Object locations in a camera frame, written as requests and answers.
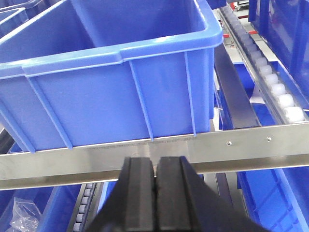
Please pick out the blue plastic crate middle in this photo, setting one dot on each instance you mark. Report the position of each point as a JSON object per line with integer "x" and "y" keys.
{"x": 89, "y": 72}

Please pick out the upper roller conveyor track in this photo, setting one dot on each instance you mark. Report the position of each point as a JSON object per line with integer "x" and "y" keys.
{"x": 278, "y": 97}

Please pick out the roller conveyor track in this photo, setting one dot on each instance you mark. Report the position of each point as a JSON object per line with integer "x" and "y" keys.
{"x": 278, "y": 97}
{"x": 83, "y": 206}

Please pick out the blue plastic crate right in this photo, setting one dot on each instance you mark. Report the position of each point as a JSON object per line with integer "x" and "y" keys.
{"x": 284, "y": 24}

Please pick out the lower blue bin middle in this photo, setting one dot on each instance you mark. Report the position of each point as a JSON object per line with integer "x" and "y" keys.
{"x": 277, "y": 199}

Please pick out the steel divider rail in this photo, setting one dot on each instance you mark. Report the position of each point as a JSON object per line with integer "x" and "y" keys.
{"x": 236, "y": 112}

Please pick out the clear plastic bag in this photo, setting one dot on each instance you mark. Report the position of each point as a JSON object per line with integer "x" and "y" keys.
{"x": 26, "y": 216}

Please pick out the upper steel shelf rail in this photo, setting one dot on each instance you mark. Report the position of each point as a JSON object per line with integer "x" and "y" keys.
{"x": 257, "y": 148}

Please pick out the blue plastic crate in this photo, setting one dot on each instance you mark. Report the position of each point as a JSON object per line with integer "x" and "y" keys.
{"x": 89, "y": 72}
{"x": 13, "y": 13}
{"x": 284, "y": 24}

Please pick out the blue plastic crate left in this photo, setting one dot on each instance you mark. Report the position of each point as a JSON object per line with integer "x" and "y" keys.
{"x": 13, "y": 13}

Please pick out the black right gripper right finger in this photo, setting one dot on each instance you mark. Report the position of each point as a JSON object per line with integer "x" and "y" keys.
{"x": 185, "y": 203}

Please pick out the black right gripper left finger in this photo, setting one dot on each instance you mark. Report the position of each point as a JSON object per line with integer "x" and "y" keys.
{"x": 131, "y": 204}

